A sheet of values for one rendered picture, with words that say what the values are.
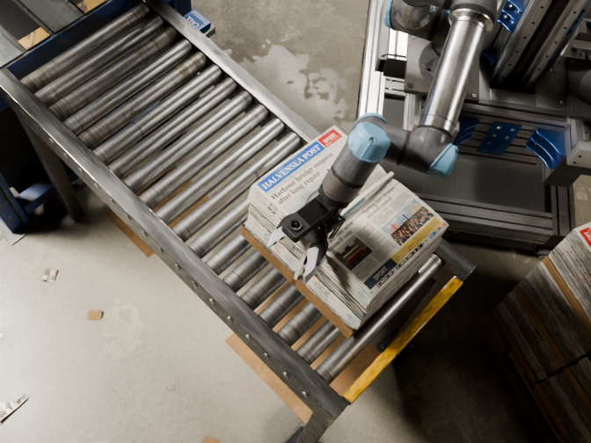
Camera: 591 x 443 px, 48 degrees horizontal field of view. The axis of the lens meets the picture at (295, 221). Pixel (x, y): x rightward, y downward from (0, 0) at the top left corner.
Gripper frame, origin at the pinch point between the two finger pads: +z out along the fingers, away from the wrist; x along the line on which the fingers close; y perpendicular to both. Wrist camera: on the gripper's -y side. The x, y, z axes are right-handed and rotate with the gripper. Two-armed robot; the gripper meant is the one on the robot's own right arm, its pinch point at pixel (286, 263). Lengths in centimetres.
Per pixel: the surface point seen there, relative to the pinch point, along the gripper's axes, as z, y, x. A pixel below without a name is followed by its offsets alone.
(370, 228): -11.1, 16.3, -6.8
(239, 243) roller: 18.0, 16.8, 19.0
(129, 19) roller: 2, 38, 96
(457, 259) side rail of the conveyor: -3, 49, -23
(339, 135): -17.7, 28.3, 15.5
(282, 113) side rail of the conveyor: -3, 46, 40
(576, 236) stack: -20, 71, -42
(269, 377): 86, 60, 1
